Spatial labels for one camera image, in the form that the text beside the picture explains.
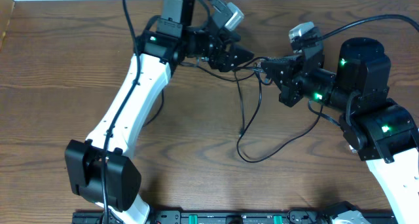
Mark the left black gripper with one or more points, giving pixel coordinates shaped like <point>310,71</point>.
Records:
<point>222,63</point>

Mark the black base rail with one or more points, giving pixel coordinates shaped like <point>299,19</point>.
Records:
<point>179,217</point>

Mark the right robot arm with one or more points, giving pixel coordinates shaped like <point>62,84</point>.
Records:
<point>382,132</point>

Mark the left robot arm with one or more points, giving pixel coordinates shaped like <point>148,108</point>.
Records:
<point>100,168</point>

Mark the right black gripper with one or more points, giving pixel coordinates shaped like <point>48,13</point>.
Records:
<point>289,65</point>

